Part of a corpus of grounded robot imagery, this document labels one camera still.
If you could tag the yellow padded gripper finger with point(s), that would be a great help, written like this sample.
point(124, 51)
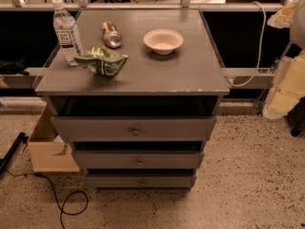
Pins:
point(288, 87)
point(282, 18)

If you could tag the grey bottom drawer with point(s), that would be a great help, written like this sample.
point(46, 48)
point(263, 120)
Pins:
point(142, 181)

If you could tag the grey drawer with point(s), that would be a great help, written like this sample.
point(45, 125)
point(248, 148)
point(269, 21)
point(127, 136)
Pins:
point(138, 160)
point(142, 181)
point(133, 128)

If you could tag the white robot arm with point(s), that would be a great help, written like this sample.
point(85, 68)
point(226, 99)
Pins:
point(297, 26)

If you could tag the grey drawer cabinet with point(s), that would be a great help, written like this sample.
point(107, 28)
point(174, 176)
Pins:
point(187, 82)

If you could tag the grey top drawer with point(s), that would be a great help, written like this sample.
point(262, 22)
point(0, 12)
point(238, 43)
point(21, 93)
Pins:
point(133, 128)

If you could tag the grey middle drawer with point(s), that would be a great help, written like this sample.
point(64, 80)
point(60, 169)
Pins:
point(138, 160)

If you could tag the white paper bowl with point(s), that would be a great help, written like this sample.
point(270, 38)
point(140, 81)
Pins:
point(163, 41)

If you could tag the crushed metal can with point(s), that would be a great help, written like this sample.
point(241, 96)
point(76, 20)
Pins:
point(111, 36)

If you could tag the green chip bag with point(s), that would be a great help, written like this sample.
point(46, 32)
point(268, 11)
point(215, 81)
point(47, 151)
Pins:
point(102, 60)

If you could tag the clear plastic water bottle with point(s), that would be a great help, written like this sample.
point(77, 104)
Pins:
point(67, 32)

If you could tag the cardboard box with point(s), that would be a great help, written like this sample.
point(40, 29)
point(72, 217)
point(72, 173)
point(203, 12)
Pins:
point(48, 152)

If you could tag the black pole on floor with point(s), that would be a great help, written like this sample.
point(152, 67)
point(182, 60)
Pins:
point(21, 138)

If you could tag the black object on rail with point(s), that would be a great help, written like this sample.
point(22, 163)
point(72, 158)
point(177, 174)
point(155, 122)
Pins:
point(12, 67)

